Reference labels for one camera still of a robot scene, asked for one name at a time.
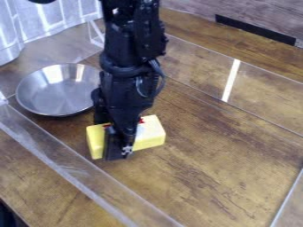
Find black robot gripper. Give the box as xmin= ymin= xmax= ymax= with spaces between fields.
xmin=90 ymin=71 xmax=158 ymax=160

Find yellow butter block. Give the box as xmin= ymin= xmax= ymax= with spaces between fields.
xmin=86 ymin=114 xmax=165 ymax=160

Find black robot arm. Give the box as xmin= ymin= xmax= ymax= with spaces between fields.
xmin=90 ymin=0 xmax=168 ymax=160

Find silver frying pan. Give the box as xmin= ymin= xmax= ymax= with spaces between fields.
xmin=16 ymin=63 xmax=98 ymax=117

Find white sheer curtain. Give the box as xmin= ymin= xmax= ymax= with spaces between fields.
xmin=0 ymin=0 xmax=101 ymax=66

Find black strip on table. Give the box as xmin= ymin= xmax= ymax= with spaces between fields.
xmin=214 ymin=14 xmax=296 ymax=46

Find clear acrylic front wall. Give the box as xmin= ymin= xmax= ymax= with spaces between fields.
xmin=0 ymin=91 xmax=182 ymax=227

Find clear acrylic wall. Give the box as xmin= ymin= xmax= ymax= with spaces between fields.
xmin=88 ymin=20 xmax=303 ymax=149
xmin=0 ymin=91 xmax=182 ymax=227

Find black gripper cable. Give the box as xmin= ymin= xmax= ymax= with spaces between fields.
xmin=134 ymin=59 xmax=166 ymax=98

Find clear acrylic corner bracket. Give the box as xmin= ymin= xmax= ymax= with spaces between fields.
xmin=88 ymin=20 xmax=104 ymax=48

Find clear acrylic back wall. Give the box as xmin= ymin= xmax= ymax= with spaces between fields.
xmin=88 ymin=20 xmax=303 ymax=149

